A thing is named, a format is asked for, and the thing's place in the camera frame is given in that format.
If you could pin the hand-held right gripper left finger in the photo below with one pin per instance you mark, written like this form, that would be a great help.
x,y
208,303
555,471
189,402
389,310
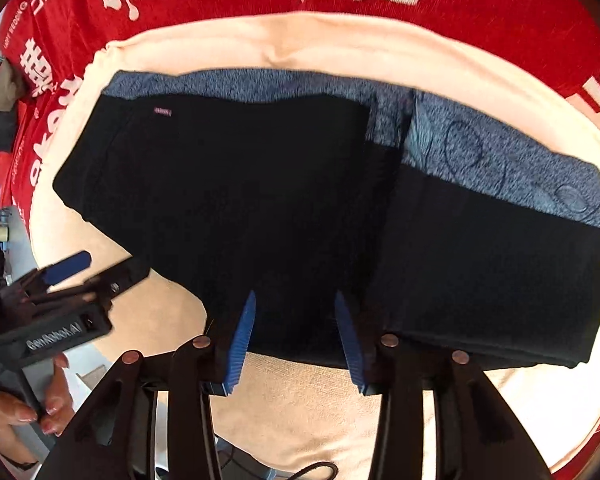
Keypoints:
x,y
242,340

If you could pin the person's left hand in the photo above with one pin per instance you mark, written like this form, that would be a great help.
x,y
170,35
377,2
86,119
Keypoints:
x,y
5,410

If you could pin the cream blanket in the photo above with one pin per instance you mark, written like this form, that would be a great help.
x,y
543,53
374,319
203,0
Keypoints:
x,y
305,410

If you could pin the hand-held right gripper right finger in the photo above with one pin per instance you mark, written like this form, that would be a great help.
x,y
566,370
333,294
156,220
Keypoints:
x,y
350,345

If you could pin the black pants with patterned stripe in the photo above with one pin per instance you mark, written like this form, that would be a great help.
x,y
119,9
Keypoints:
x,y
230,185

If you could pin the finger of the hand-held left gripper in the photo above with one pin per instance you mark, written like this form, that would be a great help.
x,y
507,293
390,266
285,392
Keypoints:
x,y
120,277
70,266

